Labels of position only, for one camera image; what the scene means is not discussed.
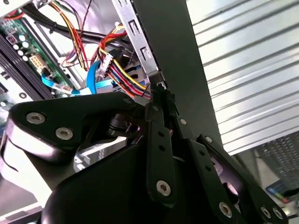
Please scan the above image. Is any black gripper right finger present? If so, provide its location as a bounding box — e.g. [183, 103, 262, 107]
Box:
[163, 90, 290, 224]

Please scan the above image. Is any multicolour power wire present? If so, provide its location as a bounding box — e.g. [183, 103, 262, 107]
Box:
[92, 22, 169, 98]

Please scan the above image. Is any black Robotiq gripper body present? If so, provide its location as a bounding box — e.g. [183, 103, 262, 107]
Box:
[41, 139, 245, 224]

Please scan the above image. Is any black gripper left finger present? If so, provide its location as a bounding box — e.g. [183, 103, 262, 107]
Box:
[4, 80, 178, 209]

